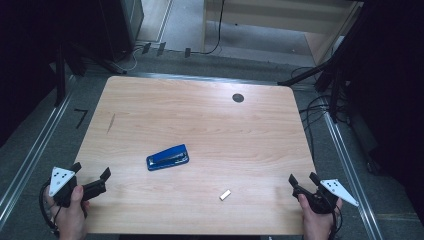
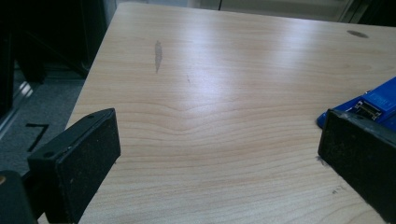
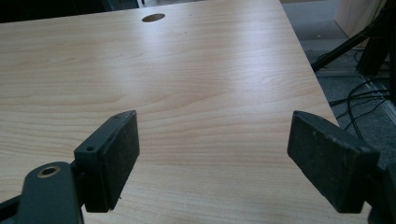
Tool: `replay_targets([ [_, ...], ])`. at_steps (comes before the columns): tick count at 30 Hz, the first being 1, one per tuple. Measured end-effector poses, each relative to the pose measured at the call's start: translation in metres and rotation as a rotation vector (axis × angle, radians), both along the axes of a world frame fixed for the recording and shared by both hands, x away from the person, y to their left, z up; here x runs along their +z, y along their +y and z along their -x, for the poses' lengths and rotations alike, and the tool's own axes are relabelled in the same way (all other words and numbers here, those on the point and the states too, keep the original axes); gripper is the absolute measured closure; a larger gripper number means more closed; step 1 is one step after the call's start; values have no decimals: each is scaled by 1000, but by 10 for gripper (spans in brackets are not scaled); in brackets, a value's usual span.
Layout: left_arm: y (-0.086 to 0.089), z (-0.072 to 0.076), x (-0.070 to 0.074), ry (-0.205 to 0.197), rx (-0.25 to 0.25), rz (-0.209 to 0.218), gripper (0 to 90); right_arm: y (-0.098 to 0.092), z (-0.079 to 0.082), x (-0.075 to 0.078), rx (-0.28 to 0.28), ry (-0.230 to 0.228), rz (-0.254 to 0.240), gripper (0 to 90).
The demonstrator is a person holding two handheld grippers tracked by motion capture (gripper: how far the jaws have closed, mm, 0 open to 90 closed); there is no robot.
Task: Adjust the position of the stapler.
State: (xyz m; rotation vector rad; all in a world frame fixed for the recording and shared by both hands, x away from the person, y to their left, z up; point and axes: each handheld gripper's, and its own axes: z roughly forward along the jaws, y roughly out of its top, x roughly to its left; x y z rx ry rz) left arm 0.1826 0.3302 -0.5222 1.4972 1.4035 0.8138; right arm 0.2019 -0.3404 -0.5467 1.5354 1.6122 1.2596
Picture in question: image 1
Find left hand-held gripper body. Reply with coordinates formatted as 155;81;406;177
48;166;108;208

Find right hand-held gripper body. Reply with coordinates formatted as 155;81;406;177
293;178;360;215

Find blue stapler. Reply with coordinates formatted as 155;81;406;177
145;143;190;172

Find person's right hand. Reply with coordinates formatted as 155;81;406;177
297;193;343;240

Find person's left hand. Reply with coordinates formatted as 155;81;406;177
46;185;90;240

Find black metal stand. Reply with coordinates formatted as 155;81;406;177
54;43;128;108
277;56;348;124

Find black cabinet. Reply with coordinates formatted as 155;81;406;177
98;0;145;63

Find light wooden furniture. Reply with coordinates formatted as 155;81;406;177
199;0;364;66

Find metal floor rail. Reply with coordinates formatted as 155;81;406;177
0;74;78;231
321;109;384;240
126;71;321;92

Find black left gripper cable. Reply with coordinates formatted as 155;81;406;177
38;181;62;235

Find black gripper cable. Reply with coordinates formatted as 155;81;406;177
328;199;344;240
38;181;62;235

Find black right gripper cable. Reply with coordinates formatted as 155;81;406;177
328;199;344;240

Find black floor cables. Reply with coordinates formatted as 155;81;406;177
291;66;351;161

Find white floor cable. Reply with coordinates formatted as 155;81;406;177
111;44;148;73

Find black hanging cable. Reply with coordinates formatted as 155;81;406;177
191;0;226;56

